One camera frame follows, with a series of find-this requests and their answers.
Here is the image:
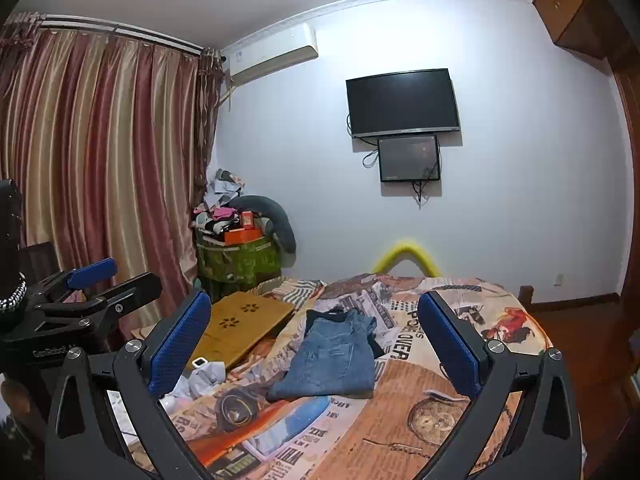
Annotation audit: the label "yellow curved pillow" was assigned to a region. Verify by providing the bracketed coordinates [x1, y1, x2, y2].
[372, 241, 441, 278]

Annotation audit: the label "wooden lap table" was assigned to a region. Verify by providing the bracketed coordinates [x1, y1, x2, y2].
[187, 292, 295, 368]

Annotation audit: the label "grey curved pillow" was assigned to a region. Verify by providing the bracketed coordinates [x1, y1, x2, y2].
[230, 194, 297, 267]

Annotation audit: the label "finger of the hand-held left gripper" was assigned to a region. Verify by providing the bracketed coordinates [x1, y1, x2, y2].
[39, 272, 163, 330]
[35, 258, 118, 306]

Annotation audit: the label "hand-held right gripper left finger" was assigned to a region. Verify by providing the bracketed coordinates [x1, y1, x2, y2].
[45, 287, 216, 480]

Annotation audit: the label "white curtain rail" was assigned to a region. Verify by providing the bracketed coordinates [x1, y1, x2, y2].
[40, 17, 206, 53]

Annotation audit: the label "orange box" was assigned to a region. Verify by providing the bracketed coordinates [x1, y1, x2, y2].
[223, 228, 262, 246]

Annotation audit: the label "small black wall monitor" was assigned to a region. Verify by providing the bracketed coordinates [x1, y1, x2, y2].
[377, 135, 441, 183]

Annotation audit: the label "green storage box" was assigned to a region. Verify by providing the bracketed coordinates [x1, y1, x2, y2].
[196, 237, 281, 296]

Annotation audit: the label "pile of mixed clothes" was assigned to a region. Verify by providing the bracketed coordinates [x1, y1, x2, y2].
[192, 169, 248, 236]

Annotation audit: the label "white air conditioner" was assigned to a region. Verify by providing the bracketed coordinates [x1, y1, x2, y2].
[222, 25, 319, 86]

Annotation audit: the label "dark folded garment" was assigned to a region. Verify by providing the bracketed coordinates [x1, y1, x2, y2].
[305, 308, 386, 361]

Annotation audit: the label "blue denim pants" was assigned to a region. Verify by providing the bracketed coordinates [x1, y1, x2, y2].
[265, 308, 377, 402]

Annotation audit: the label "black wall television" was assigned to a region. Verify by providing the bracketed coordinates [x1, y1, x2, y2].
[346, 69, 461, 139]

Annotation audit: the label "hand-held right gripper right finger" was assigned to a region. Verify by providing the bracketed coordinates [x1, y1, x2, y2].
[416, 290, 583, 480]

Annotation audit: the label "wooden overhead cabinet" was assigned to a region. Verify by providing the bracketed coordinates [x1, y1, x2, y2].
[532, 0, 640, 61]

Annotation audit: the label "striped red curtain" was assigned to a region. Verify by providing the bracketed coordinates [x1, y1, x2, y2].
[0, 12, 223, 346]

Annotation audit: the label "printed blanket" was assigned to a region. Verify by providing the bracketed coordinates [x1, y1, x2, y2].
[165, 272, 586, 480]

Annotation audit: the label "white crumpled cloth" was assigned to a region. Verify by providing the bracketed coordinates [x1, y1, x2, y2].
[160, 360, 226, 411]

